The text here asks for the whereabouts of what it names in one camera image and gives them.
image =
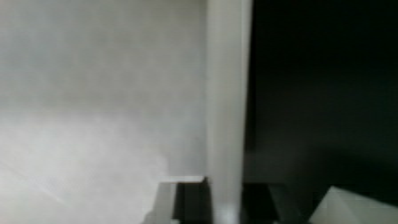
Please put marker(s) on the white desk top tray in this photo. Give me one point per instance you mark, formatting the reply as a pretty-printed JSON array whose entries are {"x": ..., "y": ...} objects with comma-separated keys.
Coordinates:
[{"x": 124, "y": 86}]

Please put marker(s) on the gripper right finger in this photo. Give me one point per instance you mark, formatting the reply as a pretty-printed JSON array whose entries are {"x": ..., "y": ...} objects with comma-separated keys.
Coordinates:
[{"x": 347, "y": 208}]

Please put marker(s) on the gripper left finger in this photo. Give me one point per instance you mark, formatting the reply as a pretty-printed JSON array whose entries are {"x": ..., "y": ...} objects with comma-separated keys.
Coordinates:
[{"x": 180, "y": 207}]

